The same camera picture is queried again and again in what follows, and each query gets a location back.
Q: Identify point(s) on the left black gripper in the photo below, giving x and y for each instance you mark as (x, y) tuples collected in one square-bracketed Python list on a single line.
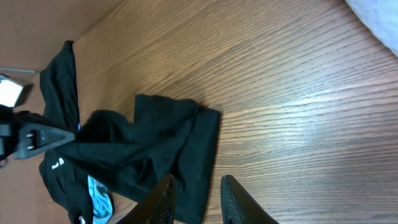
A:
[(28, 140)]

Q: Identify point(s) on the cardboard back panel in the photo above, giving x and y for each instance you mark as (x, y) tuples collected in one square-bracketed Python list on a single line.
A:
[(32, 31)]

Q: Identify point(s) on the light blue garment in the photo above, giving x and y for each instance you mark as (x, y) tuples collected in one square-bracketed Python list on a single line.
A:
[(102, 203)]

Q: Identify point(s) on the white folded shirt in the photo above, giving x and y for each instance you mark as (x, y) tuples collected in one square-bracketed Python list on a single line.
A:
[(380, 17)]

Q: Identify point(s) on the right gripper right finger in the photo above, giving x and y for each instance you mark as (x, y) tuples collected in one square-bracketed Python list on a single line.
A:
[(237, 205)]

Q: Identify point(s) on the black t-shirt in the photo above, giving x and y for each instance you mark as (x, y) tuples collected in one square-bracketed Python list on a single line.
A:
[(166, 136)]

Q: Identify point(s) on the black logo garment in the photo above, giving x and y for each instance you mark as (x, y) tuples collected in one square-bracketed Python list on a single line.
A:
[(85, 199)]

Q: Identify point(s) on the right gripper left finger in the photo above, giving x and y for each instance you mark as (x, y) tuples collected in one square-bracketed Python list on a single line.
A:
[(158, 207)]

